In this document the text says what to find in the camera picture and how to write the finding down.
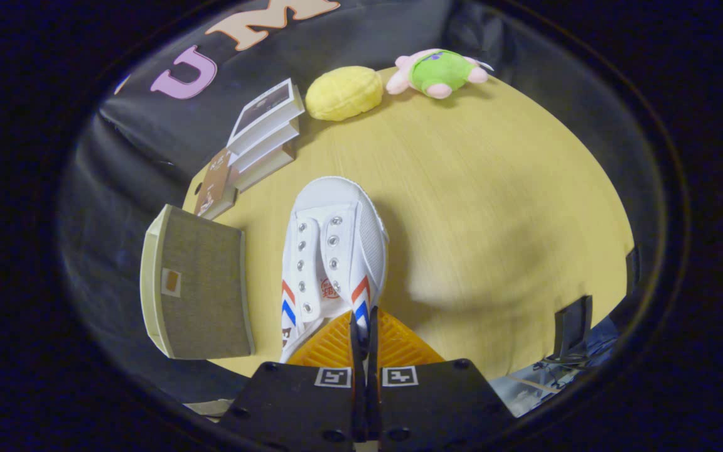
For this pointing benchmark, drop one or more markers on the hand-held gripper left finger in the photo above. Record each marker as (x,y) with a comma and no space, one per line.
(299,402)

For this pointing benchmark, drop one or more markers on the pink and green plush toy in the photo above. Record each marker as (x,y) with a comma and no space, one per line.
(440,72)

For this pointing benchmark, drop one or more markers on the black backdrop cloth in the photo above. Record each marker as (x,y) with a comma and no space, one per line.
(148,138)

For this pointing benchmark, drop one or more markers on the brown book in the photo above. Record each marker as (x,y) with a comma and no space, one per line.
(216,185)

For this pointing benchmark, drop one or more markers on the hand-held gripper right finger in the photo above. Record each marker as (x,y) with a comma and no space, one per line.
(437,402)

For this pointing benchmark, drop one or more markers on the white shoe with red-blue stripes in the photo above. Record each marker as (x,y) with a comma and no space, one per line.
(330,213)

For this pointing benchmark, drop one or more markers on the white book with photo cover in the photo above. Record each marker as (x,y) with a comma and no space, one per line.
(261,113)

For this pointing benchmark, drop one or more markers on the yellow plush toy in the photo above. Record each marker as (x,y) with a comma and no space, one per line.
(342,94)

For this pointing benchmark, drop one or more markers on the black table clamp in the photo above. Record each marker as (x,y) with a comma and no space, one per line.
(632,269)
(572,326)

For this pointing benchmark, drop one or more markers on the grey fabric storage box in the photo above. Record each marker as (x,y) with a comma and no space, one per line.
(201,289)

